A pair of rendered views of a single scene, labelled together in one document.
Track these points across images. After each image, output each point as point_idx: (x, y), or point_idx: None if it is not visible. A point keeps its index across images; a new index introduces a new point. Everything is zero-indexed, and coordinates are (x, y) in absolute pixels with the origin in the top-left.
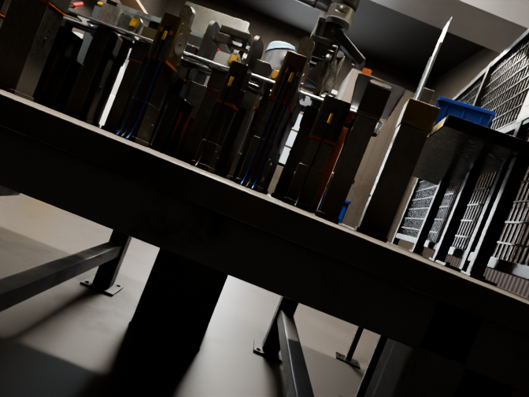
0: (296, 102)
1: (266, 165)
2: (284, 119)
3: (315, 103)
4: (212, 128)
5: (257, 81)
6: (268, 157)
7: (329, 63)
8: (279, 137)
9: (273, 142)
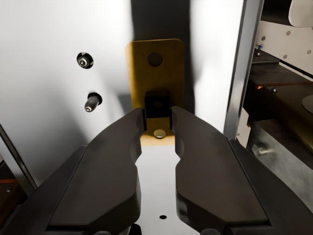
0: (281, 93)
1: (256, 51)
2: (283, 78)
3: (120, 94)
4: (236, 138)
5: (154, 222)
6: (267, 54)
7: (300, 209)
8: (250, 68)
9: (276, 63)
